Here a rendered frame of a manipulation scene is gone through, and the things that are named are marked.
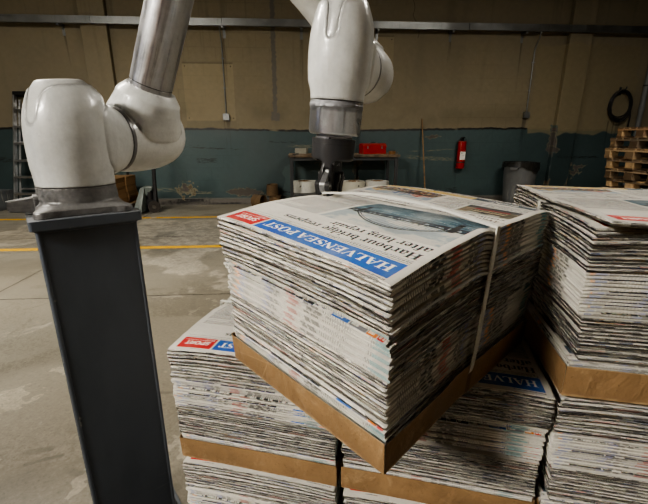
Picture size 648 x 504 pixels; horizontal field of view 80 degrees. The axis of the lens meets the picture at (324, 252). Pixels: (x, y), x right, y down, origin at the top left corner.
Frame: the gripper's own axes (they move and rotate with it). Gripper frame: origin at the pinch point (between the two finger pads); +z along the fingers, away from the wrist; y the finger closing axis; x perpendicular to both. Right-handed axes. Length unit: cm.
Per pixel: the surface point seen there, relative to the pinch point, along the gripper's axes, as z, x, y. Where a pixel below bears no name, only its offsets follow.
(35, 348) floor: 112, 184, 80
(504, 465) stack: 22.1, -33.2, -19.2
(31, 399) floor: 108, 143, 44
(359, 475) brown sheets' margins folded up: 30.5, -13.0, -19.8
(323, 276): -8.3, -7.9, -33.9
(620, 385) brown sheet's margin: 5.6, -43.3, -19.4
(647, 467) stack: 18, -50, -18
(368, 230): -11.6, -10.9, -26.6
